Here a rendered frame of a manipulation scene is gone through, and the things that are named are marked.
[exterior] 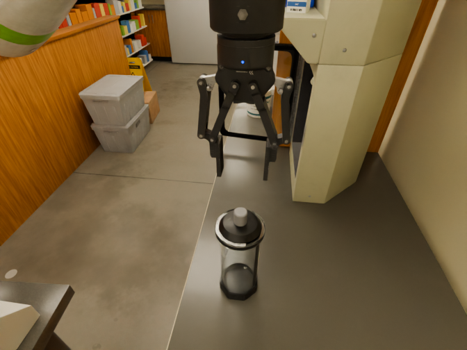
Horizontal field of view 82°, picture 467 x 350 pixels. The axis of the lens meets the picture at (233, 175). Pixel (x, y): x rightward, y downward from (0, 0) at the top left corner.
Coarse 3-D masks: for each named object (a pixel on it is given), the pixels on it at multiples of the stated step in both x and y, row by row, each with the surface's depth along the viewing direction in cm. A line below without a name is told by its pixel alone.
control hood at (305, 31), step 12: (288, 12) 68; (312, 12) 68; (288, 24) 62; (300, 24) 62; (312, 24) 62; (324, 24) 61; (288, 36) 64; (300, 36) 63; (312, 36) 63; (300, 48) 65; (312, 48) 65; (312, 60) 66
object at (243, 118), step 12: (276, 60) 97; (288, 60) 96; (276, 72) 100; (288, 72) 99; (276, 96) 105; (240, 108) 112; (252, 108) 111; (276, 108) 108; (228, 120) 117; (240, 120) 116; (252, 120) 114; (276, 120) 111; (240, 132) 119; (252, 132) 118; (264, 132) 116
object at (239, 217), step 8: (240, 208) 55; (224, 216) 58; (232, 216) 57; (240, 216) 54; (248, 216) 57; (256, 216) 59; (224, 224) 56; (232, 224) 56; (240, 224) 55; (248, 224) 56; (256, 224) 56; (224, 232) 55; (232, 232) 54; (240, 232) 54; (248, 232) 54; (256, 232) 55; (232, 240) 54; (240, 240) 54; (248, 240) 54
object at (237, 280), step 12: (216, 228) 57; (264, 228) 57; (228, 240) 54; (252, 240) 54; (228, 252) 57; (240, 252) 55; (252, 252) 57; (228, 264) 59; (240, 264) 58; (252, 264) 60; (228, 276) 63; (240, 276) 61; (252, 276) 63; (228, 288) 66; (240, 288) 64
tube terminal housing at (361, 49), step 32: (320, 0) 70; (352, 0) 58; (384, 0) 58; (416, 0) 66; (352, 32) 62; (384, 32) 64; (320, 64) 67; (352, 64) 66; (384, 64) 72; (320, 96) 72; (352, 96) 70; (384, 96) 82; (320, 128) 77; (352, 128) 79; (320, 160) 84; (352, 160) 91; (320, 192) 92
